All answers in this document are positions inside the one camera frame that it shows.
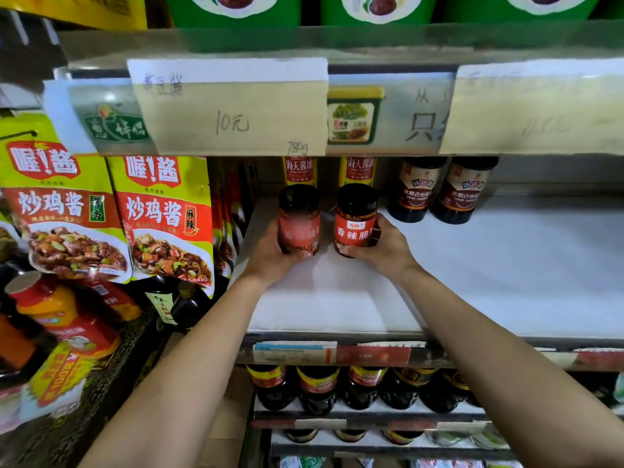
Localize pink white paper leaflets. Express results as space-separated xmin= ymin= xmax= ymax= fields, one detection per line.
xmin=0 ymin=384 xmax=94 ymax=436

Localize dark gold patterned box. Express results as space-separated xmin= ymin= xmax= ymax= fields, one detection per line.
xmin=0 ymin=306 xmax=158 ymax=468

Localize row of short sauce jars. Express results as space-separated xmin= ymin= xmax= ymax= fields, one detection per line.
xmin=282 ymin=427 xmax=510 ymax=450

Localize orange and green sauce tubs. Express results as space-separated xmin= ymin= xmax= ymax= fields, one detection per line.
xmin=441 ymin=0 xmax=605 ymax=23

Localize person's right forearm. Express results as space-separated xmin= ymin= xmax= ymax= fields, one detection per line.
xmin=397 ymin=265 xmax=624 ymax=468

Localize person's left forearm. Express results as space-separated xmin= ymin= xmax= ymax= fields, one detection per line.
xmin=77 ymin=272 xmax=275 ymax=468

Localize row of large dark bottles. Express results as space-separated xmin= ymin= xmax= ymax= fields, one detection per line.
xmin=245 ymin=364 xmax=624 ymax=418

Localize dark bottle pale label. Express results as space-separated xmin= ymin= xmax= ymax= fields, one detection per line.
xmin=144 ymin=275 xmax=179 ymax=328

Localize green tub yellow lid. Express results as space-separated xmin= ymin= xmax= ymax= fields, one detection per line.
xmin=592 ymin=0 xmax=624 ymax=21

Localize row of green sauce tubs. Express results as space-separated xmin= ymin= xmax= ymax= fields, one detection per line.
xmin=163 ymin=0 xmax=304 ymax=29
xmin=319 ymin=0 xmax=440 ymax=27

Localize large black jug gold emblem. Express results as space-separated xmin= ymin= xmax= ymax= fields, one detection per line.
xmin=170 ymin=281 xmax=211 ymax=333

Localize yellow red promo card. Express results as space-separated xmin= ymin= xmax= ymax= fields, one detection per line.
xmin=28 ymin=342 xmax=99 ymax=410

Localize orange squeeze bottle red cap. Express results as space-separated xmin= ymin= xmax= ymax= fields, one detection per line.
xmin=5 ymin=271 xmax=121 ymax=359

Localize row of seasoning sachets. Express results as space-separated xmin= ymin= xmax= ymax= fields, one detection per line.
xmin=280 ymin=455 xmax=525 ymax=468

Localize yellow food print pouch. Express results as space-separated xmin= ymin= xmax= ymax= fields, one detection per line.
xmin=0 ymin=0 xmax=148 ymax=33

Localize yellow label soy sauce bottle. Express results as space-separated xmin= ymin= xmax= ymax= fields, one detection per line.
xmin=282 ymin=155 xmax=319 ymax=189
xmin=339 ymin=155 xmax=378 ymax=189

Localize vinegar bottle red cap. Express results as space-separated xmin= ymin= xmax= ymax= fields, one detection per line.
xmin=387 ymin=155 xmax=449 ymax=224
xmin=430 ymin=155 xmax=500 ymax=226

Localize person's right hand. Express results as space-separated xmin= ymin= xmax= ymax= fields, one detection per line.
xmin=339 ymin=213 xmax=423 ymax=284

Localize hanging yellow sauce packets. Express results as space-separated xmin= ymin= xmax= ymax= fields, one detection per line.
xmin=0 ymin=111 xmax=255 ymax=299

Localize person's left hand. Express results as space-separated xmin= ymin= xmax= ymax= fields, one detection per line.
xmin=241 ymin=216 xmax=314 ymax=289

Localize black label gold emblem bottle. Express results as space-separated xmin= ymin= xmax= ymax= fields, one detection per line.
xmin=0 ymin=287 xmax=57 ymax=377

